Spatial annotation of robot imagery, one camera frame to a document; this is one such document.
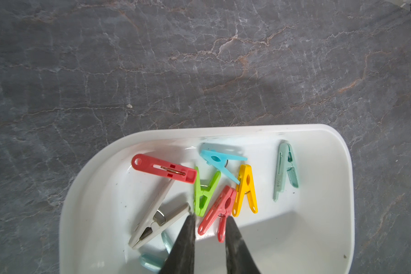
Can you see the yellow clothespin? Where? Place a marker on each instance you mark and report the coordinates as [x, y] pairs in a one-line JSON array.
[[246, 187]]

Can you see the lime green clothespin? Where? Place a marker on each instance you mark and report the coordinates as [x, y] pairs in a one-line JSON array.
[[203, 194]]

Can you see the turquoise clothespin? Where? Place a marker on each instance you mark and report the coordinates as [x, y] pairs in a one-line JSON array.
[[219, 161]]

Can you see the sage green clothespin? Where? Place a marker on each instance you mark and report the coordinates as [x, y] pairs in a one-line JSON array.
[[154, 263], [285, 168]]

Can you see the red clothespin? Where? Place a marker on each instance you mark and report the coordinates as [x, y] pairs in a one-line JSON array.
[[222, 208], [161, 168]]

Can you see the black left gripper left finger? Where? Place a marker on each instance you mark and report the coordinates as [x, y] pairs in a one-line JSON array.
[[182, 256]]

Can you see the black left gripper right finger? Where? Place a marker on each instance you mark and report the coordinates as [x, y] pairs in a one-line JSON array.
[[238, 257]]

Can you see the grey clothespin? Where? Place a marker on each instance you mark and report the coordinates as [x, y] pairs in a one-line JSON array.
[[155, 221]]

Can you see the white plastic storage box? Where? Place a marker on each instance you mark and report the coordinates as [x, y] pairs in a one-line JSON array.
[[296, 215]]

